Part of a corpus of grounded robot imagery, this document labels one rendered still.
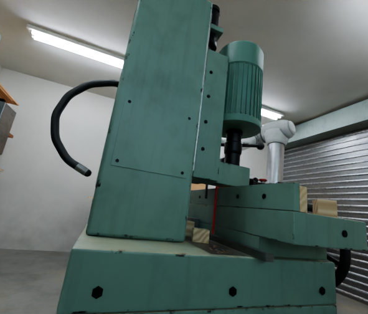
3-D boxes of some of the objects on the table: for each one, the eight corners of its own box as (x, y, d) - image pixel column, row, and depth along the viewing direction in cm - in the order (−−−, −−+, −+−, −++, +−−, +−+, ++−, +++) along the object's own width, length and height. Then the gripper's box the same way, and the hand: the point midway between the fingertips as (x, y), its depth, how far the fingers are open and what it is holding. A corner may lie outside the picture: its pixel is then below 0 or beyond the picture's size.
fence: (299, 211, 39) (299, 182, 41) (293, 210, 39) (293, 181, 40) (185, 203, 94) (186, 191, 96) (182, 203, 94) (183, 190, 95)
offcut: (317, 216, 49) (317, 199, 50) (312, 216, 53) (312, 200, 54) (337, 218, 48) (337, 200, 49) (330, 218, 52) (330, 202, 53)
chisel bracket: (249, 194, 67) (250, 167, 69) (210, 187, 62) (213, 159, 64) (235, 194, 73) (237, 170, 75) (200, 188, 69) (202, 163, 71)
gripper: (217, 190, 105) (244, 187, 86) (213, 142, 110) (238, 129, 90) (230, 189, 108) (258, 187, 88) (226, 142, 113) (252, 131, 93)
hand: (246, 158), depth 90 cm, fingers open, 13 cm apart
